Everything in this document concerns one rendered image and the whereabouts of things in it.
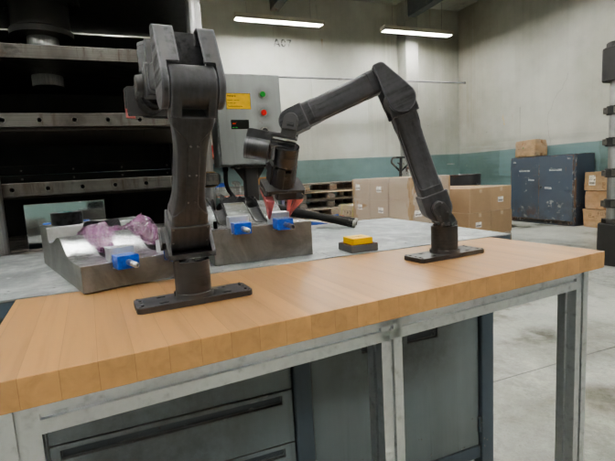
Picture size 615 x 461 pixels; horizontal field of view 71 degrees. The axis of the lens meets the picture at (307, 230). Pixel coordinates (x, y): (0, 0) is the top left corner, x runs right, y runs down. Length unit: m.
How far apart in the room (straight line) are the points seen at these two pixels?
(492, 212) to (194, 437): 5.16
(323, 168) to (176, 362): 7.98
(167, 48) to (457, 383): 1.26
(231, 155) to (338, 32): 7.28
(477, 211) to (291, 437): 4.72
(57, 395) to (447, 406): 1.19
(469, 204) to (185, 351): 5.14
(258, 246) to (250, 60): 7.33
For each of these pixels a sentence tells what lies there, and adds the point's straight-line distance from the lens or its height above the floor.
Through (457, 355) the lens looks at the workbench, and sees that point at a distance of 1.49.
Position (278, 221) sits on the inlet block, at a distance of 1.08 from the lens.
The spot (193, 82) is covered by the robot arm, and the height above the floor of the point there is 1.15.
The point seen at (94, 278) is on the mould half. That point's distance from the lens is 0.97.
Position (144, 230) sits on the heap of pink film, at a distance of 1.15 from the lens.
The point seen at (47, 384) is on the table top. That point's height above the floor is 0.78.
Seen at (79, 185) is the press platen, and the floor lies 1.02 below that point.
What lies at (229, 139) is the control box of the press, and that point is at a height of 1.19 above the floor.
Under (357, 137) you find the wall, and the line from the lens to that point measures 8.88.
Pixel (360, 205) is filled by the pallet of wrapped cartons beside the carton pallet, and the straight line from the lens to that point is 5.73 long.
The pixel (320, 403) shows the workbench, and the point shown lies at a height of 0.38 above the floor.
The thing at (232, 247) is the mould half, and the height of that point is 0.84.
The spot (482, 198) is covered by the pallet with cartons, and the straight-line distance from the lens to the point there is 5.77.
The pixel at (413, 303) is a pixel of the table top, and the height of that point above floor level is 0.78.
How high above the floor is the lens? 1.01
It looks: 7 degrees down
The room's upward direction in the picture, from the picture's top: 3 degrees counter-clockwise
